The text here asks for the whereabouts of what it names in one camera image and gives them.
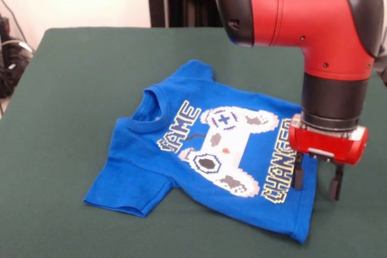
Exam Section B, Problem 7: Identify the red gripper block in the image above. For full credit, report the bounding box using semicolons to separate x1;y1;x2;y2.
287;114;370;202

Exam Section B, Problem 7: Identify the blue printed shirt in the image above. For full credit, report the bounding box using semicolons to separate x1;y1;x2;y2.
83;59;318;244

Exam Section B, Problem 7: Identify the dark green tablecloth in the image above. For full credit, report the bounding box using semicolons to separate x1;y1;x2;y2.
0;27;387;258

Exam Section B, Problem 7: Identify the black cable bundle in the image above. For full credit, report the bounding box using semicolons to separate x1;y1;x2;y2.
0;0;34;99

